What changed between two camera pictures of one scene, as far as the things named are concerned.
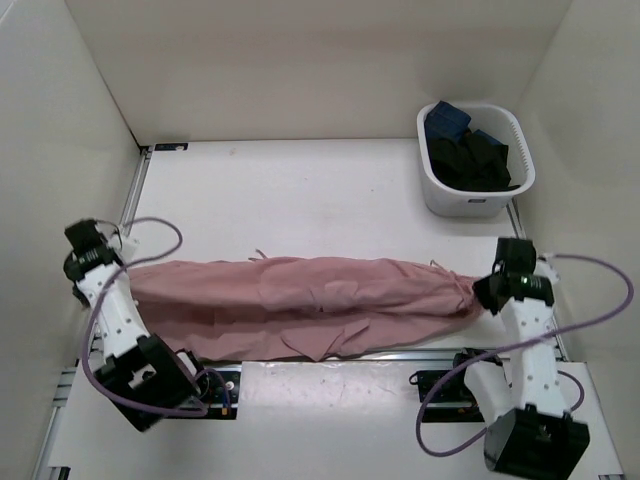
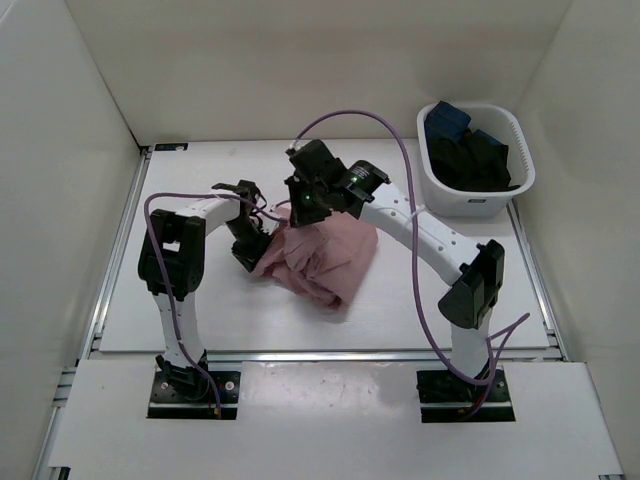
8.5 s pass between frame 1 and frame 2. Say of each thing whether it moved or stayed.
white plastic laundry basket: stayed
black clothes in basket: stayed
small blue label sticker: stayed
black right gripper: moved
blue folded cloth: stayed
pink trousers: moved
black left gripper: moved
